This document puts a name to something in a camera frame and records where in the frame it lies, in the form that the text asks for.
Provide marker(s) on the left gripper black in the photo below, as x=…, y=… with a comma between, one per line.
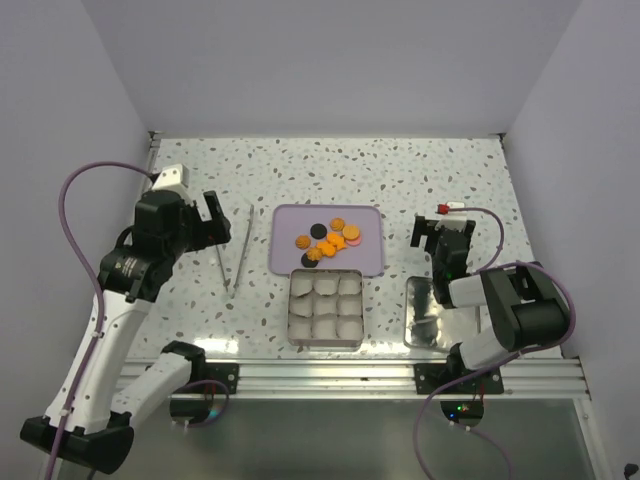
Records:
x=208, y=232

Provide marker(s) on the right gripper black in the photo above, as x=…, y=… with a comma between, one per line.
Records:
x=424, y=227

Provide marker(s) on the metal tongs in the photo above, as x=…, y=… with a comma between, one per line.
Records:
x=231, y=287

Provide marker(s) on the black round cookie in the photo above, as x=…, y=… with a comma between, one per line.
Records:
x=318, y=231

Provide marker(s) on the metal cookie tin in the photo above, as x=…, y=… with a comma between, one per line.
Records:
x=325, y=309

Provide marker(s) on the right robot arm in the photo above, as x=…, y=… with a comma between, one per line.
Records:
x=528, y=310

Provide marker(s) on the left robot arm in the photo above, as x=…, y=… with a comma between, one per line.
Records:
x=91, y=423

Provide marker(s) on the purple plastic tray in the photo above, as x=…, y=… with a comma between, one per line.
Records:
x=293, y=220

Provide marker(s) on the pink round cookie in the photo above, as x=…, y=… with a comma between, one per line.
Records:
x=354, y=242

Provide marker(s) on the orange round sandwich cookie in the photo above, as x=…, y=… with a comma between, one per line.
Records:
x=350, y=232

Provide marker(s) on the metal tin lid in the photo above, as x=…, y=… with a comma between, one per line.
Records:
x=426, y=321

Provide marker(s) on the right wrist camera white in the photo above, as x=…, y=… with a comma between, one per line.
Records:
x=452, y=216

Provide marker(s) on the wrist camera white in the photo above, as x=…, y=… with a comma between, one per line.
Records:
x=172, y=178
x=452, y=216

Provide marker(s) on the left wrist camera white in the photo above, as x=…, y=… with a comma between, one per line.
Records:
x=172, y=178

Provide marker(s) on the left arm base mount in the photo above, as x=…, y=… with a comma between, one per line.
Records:
x=213, y=379

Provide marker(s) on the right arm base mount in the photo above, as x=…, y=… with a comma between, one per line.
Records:
x=429, y=376

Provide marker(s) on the aluminium rail front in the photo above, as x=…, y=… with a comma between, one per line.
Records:
x=394, y=379

